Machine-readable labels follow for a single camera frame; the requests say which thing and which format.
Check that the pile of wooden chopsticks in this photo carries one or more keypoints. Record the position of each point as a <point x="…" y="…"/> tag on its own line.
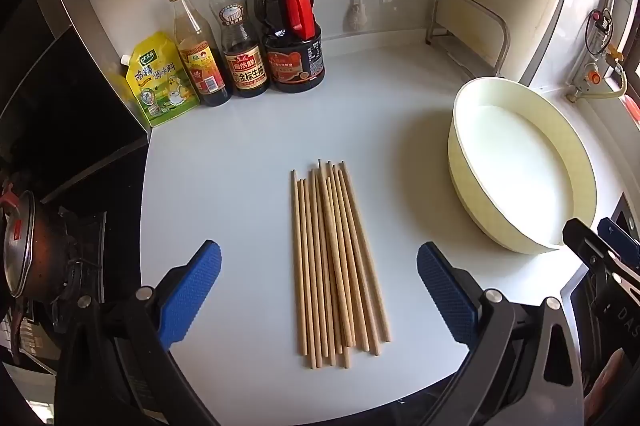
<point x="330" y="256"/>

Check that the black gas stove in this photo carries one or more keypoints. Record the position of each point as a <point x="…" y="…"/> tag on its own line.
<point x="75" y="256"/>

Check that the large red-capped soy sauce bottle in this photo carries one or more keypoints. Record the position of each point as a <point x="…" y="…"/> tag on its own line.
<point x="292" y="61"/>

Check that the gas valve with pipe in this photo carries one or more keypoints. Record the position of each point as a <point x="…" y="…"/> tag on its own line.
<point x="592" y="73"/>

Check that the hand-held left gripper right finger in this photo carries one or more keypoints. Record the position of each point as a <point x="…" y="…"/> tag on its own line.
<point x="445" y="291"/>

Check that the pot with glass lid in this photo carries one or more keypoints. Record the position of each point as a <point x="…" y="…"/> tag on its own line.
<point x="30" y="251"/>

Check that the person's right hand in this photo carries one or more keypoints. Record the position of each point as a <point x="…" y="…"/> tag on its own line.
<point x="612" y="386"/>

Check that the yellow-capped soy sauce bottle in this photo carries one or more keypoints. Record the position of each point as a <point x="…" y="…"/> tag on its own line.
<point x="242" y="66"/>

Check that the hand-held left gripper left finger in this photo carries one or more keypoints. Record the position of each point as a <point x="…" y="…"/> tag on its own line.
<point x="192" y="291"/>

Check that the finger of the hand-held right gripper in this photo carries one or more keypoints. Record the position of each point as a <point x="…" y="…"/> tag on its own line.
<point x="622" y="236"/>
<point x="585" y="243"/>

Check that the yellow seasoning pouch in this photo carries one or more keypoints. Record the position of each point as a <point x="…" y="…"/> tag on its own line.
<point x="160" y="81"/>

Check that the cream round plastic basin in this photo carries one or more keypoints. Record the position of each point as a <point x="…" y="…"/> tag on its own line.
<point x="525" y="156"/>

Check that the yellow-capped vinegar bottle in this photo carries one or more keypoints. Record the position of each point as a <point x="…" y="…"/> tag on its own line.
<point x="202" y="66"/>

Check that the black range hood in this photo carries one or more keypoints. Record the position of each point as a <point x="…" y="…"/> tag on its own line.
<point x="65" y="106"/>

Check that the metal tube rack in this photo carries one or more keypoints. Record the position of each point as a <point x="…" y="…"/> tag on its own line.
<point x="457" y="48"/>

